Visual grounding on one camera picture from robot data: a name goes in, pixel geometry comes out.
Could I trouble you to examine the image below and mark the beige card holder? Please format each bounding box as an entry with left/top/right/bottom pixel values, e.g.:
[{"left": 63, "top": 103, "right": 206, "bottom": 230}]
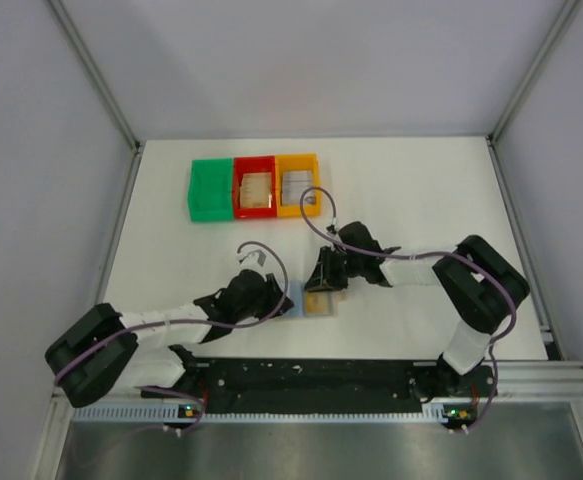
[{"left": 279, "top": 292, "right": 346, "bottom": 319}]

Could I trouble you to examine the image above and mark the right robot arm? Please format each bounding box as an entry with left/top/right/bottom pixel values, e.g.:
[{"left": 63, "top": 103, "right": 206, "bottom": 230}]
[{"left": 304, "top": 221, "right": 530, "bottom": 376}]

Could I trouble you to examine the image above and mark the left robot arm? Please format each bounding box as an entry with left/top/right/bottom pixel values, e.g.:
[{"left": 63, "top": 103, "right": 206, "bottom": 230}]
[{"left": 44, "top": 268, "right": 294, "bottom": 408}]

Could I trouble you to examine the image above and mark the stack of cards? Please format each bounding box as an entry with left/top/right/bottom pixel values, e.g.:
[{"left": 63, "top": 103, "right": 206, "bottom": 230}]
[{"left": 281, "top": 170, "right": 314, "bottom": 207}]

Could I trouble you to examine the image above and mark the beige card holders stack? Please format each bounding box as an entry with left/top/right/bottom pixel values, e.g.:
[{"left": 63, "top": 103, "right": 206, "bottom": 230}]
[{"left": 238, "top": 172, "right": 272, "bottom": 209}]

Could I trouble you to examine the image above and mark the yellow plastic bin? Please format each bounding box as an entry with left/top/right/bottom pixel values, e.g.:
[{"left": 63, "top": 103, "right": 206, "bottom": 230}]
[{"left": 274, "top": 153, "right": 320, "bottom": 218}]

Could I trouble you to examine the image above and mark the green plastic bin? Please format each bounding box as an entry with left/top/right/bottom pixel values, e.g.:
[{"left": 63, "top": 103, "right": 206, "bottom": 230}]
[{"left": 187, "top": 158, "right": 234, "bottom": 223}]

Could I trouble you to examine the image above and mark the red plastic bin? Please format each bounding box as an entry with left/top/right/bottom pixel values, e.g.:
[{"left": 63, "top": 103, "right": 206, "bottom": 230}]
[{"left": 232, "top": 156, "right": 277, "bottom": 220}]

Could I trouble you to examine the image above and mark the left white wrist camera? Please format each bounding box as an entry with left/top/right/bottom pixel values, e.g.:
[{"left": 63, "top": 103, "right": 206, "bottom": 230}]
[{"left": 239, "top": 249, "right": 267, "bottom": 272}]

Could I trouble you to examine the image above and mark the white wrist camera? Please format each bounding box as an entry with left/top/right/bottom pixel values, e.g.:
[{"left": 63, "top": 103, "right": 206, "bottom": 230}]
[
  {"left": 239, "top": 249, "right": 267, "bottom": 272},
  {"left": 326, "top": 217, "right": 339, "bottom": 238}
]

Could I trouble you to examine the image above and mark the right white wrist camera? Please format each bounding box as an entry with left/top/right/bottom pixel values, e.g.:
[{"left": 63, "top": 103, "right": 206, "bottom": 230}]
[{"left": 326, "top": 217, "right": 339, "bottom": 238}]

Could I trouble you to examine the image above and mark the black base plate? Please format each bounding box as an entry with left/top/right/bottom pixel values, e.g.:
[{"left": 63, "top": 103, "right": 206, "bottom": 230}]
[{"left": 140, "top": 356, "right": 497, "bottom": 414}]

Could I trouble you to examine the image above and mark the right aluminium corner post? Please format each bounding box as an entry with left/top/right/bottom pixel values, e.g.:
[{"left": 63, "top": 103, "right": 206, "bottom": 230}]
[{"left": 488, "top": 0, "right": 583, "bottom": 147}]

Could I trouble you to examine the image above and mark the aluminium corner post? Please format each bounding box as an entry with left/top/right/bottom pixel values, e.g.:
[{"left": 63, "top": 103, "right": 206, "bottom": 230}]
[
  {"left": 488, "top": 0, "right": 583, "bottom": 147},
  {"left": 44, "top": 0, "right": 141, "bottom": 151}
]

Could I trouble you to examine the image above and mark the white slotted cable duct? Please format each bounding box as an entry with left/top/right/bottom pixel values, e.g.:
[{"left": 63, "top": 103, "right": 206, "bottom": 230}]
[{"left": 72, "top": 401, "right": 470, "bottom": 425}]

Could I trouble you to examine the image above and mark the left aluminium corner post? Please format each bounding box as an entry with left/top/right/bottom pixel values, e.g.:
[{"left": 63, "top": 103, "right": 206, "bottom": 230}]
[{"left": 44, "top": 0, "right": 141, "bottom": 151}]

